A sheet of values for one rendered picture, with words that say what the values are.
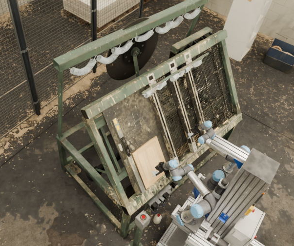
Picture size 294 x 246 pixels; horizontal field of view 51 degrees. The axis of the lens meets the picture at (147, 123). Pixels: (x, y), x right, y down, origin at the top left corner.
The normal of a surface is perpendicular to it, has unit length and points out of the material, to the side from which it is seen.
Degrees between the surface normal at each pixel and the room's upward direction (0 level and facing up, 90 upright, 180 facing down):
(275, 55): 90
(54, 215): 0
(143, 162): 54
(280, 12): 90
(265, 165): 0
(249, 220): 0
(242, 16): 90
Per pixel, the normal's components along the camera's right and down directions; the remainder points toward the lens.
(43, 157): 0.12, -0.63
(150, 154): 0.63, 0.12
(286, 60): -0.50, 0.64
